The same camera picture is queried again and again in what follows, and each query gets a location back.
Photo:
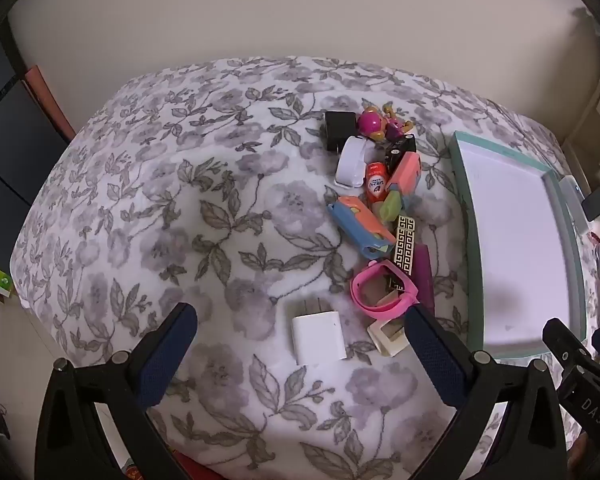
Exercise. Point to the pink and orange toy figure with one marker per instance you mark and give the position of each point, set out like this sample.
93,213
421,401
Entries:
369,122

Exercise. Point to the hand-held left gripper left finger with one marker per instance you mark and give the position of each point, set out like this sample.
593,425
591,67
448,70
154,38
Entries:
172,345

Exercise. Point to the cream shelf unit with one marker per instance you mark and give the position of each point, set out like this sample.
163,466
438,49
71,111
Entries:
587,125

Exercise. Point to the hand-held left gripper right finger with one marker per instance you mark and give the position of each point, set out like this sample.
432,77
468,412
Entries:
432,355

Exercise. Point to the cream plug adapter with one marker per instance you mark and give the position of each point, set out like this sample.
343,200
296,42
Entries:
385,342

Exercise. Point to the pink watch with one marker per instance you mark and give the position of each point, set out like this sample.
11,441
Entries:
360,290

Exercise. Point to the salmon pink box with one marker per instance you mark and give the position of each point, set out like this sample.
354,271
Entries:
405,172

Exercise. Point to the purple lighter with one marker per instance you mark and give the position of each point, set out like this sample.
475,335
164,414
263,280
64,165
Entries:
424,275

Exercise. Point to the gold patterned lighter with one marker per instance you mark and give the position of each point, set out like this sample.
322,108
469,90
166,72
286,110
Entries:
404,240

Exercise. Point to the black cylindrical capacitor pack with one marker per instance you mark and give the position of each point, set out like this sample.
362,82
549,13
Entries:
399,149

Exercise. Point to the red printed box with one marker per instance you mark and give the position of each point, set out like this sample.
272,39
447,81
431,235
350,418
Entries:
202,475

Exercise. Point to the grey box with light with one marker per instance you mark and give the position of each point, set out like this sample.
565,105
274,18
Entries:
572,200

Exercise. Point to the small black device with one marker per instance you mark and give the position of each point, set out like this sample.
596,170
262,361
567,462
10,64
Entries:
596,202

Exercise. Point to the white rounded plastic device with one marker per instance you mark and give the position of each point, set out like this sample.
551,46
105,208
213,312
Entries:
351,160

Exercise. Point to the teal tray box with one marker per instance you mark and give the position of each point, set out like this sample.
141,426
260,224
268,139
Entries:
520,240

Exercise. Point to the grey floral blanket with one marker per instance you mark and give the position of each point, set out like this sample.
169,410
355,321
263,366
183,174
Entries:
180,210

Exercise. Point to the white wall charger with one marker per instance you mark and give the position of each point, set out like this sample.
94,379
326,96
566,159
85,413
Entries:
317,337

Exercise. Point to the reddish brown board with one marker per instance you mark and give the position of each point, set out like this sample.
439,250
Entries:
47,100

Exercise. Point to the red squeeze tube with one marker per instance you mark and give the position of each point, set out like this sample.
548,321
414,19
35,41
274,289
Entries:
376,182

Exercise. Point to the dark cabinet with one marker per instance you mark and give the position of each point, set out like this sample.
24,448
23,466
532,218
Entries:
10,135

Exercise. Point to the blue and orange case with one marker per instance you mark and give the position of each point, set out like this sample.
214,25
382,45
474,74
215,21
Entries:
360,220

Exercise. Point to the black charger cube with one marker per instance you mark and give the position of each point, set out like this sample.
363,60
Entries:
339,127

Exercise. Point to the green plastic piece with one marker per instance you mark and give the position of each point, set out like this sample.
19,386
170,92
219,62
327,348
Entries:
390,206

